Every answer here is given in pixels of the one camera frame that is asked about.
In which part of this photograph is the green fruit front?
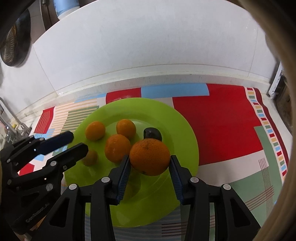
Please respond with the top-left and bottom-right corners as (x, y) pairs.
(82, 150), (98, 166)

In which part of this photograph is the small orange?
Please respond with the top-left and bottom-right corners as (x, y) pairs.
(85, 121), (106, 141)

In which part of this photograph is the orange with stem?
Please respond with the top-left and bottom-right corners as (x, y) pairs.
(104, 134), (132, 163)

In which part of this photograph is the small orange mandarin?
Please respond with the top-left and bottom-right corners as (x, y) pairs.
(116, 119), (137, 140)

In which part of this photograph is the large orange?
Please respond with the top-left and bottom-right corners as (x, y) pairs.
(129, 138), (171, 176)

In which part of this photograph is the dark plum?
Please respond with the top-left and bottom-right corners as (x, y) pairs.
(144, 127), (162, 141)

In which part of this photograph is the green plate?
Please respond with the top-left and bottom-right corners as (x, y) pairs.
(65, 98), (199, 228)

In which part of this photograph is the colourful patchwork cloth mat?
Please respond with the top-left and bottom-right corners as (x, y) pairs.
(18, 83), (291, 241)

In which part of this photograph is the brass perforated strainer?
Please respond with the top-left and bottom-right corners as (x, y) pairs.
(1, 25), (17, 66)

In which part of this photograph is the black frying pan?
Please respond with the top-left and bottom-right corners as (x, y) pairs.
(1, 9), (31, 67)

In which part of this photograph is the steel stock pot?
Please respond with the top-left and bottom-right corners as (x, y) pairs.
(275, 75), (293, 133)

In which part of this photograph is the white blue pump bottle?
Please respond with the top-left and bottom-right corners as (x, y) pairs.
(53, 0), (80, 20)

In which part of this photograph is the white metal shelf rack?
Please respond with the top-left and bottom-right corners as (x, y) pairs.
(268, 61), (283, 99)

